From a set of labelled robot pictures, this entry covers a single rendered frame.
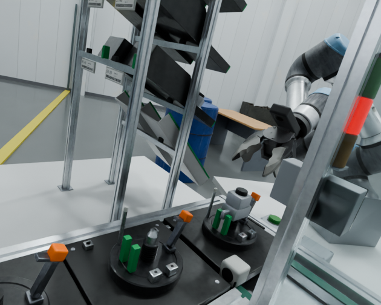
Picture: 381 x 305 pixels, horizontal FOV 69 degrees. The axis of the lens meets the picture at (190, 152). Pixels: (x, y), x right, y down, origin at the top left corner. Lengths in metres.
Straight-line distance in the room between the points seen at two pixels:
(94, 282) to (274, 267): 0.30
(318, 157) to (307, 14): 9.07
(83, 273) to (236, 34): 8.04
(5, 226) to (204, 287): 0.53
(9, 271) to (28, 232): 0.28
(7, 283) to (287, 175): 0.45
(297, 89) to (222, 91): 7.26
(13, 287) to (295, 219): 0.42
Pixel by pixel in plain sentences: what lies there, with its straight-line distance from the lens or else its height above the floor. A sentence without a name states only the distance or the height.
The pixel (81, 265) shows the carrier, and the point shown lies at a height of 0.97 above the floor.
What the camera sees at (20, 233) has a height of 0.86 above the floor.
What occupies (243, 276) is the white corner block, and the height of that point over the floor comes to 0.98.
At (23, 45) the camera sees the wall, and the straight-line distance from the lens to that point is 7.92.
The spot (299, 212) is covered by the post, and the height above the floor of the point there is 1.18.
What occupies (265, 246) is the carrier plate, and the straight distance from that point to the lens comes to 0.75.
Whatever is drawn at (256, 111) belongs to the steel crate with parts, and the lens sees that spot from 7.85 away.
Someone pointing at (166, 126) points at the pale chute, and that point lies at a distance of 0.74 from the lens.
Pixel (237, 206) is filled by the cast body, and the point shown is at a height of 1.06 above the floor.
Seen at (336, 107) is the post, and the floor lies 1.34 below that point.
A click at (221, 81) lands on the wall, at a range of 8.25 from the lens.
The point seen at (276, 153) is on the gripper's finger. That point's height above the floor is 1.20.
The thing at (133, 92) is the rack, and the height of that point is 1.26.
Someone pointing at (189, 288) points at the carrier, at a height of 0.97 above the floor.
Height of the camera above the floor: 1.35
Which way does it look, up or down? 17 degrees down
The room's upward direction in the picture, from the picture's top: 14 degrees clockwise
